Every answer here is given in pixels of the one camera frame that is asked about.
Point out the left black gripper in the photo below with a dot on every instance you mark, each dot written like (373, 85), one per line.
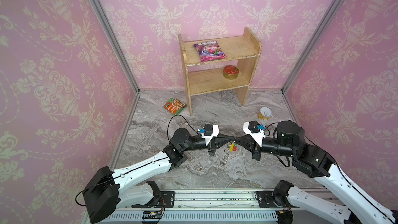
(218, 142)

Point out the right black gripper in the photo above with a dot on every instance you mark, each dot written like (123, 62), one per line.
(256, 146)

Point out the metal ring plate with keyrings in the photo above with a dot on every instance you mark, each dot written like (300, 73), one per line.
(227, 154)

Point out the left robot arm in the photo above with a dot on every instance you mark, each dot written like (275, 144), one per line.
(109, 190)

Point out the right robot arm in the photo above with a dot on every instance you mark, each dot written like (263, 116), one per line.
(357, 206)

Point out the small yellow pull-tab can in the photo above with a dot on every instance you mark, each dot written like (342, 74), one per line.
(264, 113)

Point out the green orange soup packet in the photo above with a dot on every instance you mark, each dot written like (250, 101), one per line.
(175, 106)

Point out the round red-lid tin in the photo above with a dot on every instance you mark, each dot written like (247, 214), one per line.
(230, 72)

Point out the purple snack bag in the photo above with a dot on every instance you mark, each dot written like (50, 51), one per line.
(209, 50)

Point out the wooden two-tier shelf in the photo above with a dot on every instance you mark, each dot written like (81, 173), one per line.
(207, 77)

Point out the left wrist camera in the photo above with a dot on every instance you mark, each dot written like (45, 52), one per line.
(208, 132)

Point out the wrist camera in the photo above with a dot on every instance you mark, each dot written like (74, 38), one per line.
(208, 132)
(255, 130)

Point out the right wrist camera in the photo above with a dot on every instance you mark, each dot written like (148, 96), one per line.
(255, 130)

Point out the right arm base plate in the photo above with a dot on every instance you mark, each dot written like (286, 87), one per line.
(268, 199)

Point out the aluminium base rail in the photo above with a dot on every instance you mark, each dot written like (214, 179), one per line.
(196, 206)

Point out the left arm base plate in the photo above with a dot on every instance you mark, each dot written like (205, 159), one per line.
(165, 200)

